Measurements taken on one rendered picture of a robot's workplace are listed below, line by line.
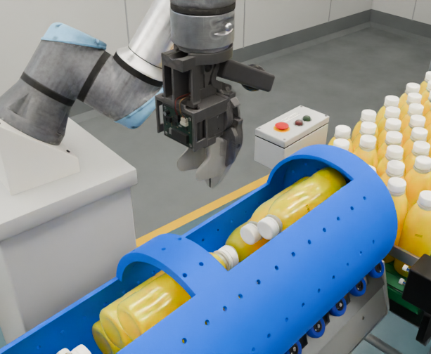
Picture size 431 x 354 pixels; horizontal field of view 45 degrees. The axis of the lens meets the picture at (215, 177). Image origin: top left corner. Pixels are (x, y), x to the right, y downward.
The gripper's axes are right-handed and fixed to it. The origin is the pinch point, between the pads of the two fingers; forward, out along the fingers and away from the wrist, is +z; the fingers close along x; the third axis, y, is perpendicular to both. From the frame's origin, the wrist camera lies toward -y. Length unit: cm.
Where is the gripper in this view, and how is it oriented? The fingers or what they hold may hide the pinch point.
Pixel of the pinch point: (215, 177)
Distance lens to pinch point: 74.6
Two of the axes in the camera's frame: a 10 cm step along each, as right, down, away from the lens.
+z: 0.0, 8.3, 5.5
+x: 7.1, 3.9, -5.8
